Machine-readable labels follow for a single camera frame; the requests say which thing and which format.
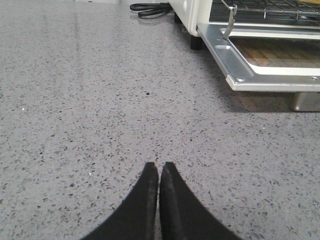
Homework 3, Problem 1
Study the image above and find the metal wire oven rack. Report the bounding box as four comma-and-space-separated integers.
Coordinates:
197, 0, 320, 41

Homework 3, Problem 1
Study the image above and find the black power cable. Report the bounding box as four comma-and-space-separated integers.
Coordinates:
129, 2, 173, 19

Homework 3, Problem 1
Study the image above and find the glass oven door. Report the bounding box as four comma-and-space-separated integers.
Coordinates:
197, 23, 320, 92

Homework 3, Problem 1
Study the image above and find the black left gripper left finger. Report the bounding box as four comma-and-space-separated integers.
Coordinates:
83, 162, 159, 240

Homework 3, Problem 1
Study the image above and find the cream Toshiba toaster oven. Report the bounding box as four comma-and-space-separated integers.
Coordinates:
168, 0, 320, 51

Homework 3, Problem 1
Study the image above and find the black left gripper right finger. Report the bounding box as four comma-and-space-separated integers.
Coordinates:
159, 162, 239, 240

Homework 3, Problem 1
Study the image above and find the golden croissant bread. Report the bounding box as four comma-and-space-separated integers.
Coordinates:
301, 0, 320, 5

